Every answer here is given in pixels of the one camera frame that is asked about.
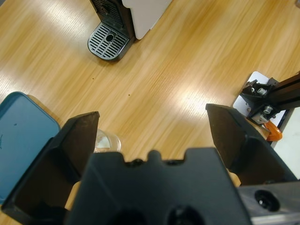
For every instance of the teal plastic tray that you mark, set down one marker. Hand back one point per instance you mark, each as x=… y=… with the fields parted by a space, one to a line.
x=23 y=140

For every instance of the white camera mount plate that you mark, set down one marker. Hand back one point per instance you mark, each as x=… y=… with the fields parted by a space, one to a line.
x=243 y=103

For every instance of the white capsule coffee machine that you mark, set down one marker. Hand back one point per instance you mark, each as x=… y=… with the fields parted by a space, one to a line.
x=145 y=16

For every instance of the orange clamp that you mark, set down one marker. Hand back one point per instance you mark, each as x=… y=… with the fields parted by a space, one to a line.
x=273 y=131

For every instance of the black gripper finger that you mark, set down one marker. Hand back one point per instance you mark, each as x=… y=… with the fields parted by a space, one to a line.
x=246 y=152
x=58 y=159

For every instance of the dark camera mount post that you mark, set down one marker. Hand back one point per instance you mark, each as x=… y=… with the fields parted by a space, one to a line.
x=281 y=93

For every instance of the clear drinking glass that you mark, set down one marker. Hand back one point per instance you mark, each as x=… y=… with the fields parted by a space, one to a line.
x=110 y=141

